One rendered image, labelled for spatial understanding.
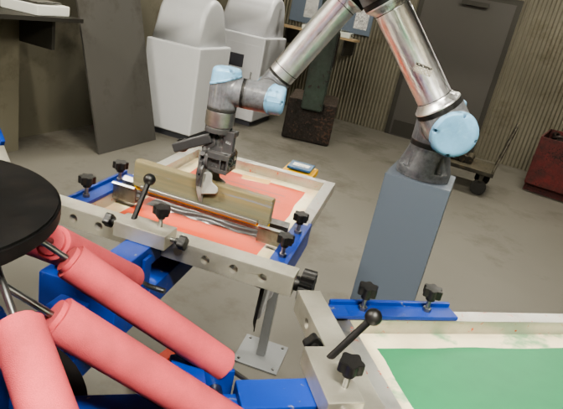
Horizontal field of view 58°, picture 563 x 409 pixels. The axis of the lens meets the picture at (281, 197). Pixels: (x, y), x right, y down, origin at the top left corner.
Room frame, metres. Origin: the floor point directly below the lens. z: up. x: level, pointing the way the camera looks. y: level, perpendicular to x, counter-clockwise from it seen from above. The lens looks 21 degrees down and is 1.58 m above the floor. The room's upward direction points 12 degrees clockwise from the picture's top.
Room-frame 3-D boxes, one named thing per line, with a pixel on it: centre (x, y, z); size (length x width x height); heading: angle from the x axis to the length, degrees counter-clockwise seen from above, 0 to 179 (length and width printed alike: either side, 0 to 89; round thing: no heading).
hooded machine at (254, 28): (6.91, 0.81, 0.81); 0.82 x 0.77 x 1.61; 161
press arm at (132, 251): (0.95, 0.29, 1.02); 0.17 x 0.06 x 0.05; 168
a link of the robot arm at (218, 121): (1.30, 0.20, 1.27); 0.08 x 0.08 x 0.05
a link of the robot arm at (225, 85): (1.30, 0.19, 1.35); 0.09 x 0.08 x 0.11; 89
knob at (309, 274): (0.99, -0.08, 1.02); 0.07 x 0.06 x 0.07; 168
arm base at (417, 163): (1.42, -0.38, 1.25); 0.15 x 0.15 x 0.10
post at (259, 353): (2.03, -0.05, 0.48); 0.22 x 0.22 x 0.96; 78
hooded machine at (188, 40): (5.68, 1.29, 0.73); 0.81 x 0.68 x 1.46; 161
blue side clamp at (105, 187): (1.32, 0.50, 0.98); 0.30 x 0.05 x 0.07; 168
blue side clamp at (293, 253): (1.21, -0.05, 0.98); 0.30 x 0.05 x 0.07; 168
